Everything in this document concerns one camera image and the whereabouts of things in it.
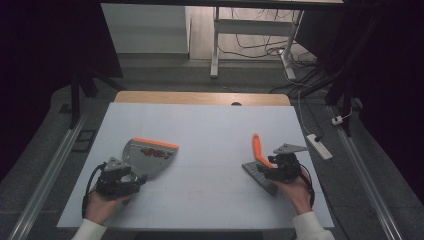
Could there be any person's white sleeve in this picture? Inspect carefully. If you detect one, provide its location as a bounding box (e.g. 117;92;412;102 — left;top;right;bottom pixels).
292;210;337;240
70;217;108;240

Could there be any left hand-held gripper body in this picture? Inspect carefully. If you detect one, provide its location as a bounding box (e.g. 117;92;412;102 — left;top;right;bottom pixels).
95;156;142;201

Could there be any black metal stand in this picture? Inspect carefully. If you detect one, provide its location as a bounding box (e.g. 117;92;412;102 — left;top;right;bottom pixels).
289;64;356;138
67;64;126;130

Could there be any white desk frame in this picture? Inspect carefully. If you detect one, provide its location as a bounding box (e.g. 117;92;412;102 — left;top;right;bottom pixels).
209;6;305;81

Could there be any white power strip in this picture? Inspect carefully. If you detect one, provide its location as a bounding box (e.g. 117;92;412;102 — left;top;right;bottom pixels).
306;133;334;161

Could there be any white table mat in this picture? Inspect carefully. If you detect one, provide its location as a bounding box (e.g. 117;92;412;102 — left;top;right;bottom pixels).
56;102;335;232

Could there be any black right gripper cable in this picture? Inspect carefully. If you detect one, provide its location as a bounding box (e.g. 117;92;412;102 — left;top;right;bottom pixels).
297;163;317;209

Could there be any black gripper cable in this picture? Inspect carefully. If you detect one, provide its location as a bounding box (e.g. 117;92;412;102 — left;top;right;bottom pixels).
297;163;317;209
81;162;108;218

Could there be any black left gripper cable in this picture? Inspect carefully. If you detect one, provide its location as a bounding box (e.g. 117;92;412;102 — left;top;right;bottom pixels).
81;162;108;218

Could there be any aluminium rail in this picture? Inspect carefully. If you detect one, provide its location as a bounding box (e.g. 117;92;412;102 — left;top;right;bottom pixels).
7;112;90;240
327;105;405;240

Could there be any person's left white sleeve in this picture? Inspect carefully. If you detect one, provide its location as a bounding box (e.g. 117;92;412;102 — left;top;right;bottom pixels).
70;217;108;240

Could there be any white power strip cable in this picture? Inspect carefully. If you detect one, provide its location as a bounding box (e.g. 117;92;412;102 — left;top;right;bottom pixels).
297;89;313;136

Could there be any person's right white sleeve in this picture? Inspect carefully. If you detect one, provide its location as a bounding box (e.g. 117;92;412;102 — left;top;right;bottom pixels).
292;210;337;240

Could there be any white cabinet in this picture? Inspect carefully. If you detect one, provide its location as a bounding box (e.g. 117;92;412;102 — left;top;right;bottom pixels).
100;3;192;55

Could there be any person's right hand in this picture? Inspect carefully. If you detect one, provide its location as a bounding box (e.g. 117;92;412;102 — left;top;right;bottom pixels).
270;170;315;216

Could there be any orange-handled grey brush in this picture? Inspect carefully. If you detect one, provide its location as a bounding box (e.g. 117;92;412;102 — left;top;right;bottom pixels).
241;133;280;198

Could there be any person's left hand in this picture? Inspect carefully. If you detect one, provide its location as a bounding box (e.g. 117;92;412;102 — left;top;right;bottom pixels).
84;189;133;226

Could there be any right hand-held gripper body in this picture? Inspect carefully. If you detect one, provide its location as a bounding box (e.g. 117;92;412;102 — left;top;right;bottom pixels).
267;142;309;184

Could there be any black floor plate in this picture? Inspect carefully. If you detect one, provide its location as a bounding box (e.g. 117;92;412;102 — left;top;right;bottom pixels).
71;129;98;154

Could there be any tangle of floor cables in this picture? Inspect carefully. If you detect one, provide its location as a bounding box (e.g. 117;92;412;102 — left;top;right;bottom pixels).
218;8;318;69

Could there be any wooden table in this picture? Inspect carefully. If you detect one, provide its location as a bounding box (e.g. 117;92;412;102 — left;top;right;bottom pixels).
113;90;292;107

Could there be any grey dustpan with orange edge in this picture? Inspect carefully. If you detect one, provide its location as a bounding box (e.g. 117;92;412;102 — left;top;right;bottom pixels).
121;137;180;180

